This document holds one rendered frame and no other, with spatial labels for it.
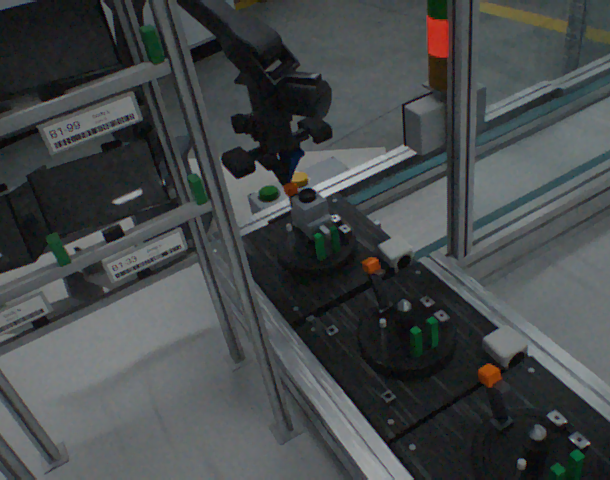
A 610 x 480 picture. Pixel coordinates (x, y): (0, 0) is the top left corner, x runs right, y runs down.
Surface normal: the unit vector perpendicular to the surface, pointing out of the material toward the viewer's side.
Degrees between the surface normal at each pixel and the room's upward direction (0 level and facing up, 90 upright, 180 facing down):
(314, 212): 90
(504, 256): 90
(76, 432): 0
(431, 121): 90
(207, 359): 0
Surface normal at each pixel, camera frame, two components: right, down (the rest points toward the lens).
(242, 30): 0.29, -0.55
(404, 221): -0.14, -0.76
